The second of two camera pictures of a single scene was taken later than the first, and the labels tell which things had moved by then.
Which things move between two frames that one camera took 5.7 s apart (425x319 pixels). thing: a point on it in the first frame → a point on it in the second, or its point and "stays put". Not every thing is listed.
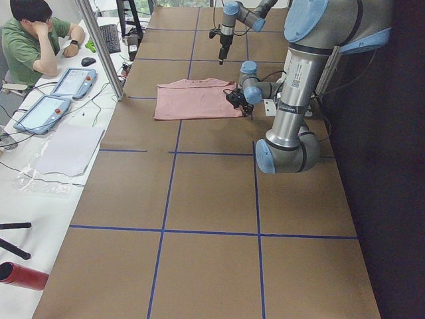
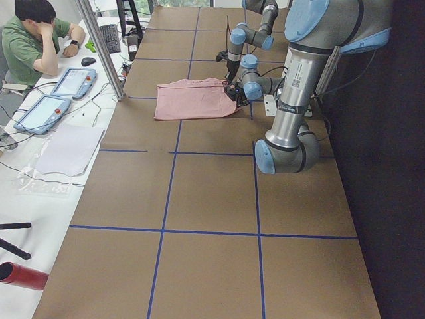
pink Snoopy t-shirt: (194, 98) stays put
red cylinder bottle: (12, 273) stays put
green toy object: (90, 45) stays put
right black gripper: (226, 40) → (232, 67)
